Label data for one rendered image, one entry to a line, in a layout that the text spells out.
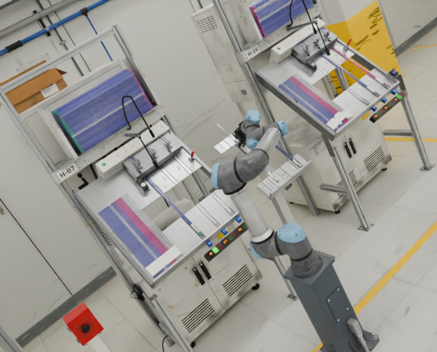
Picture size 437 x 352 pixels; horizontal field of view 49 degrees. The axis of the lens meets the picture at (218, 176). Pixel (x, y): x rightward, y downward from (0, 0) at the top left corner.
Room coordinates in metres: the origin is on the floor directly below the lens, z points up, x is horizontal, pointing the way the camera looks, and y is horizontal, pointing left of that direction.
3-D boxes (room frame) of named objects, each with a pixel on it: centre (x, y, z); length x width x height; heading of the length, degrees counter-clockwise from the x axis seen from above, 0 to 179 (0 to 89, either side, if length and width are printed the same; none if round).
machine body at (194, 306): (2.89, 0.51, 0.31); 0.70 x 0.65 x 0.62; 114
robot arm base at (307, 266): (1.90, -0.17, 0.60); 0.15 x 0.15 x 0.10
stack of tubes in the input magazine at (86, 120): (2.80, 0.40, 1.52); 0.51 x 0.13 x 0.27; 114
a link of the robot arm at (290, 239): (1.90, -0.16, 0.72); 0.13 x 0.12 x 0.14; 58
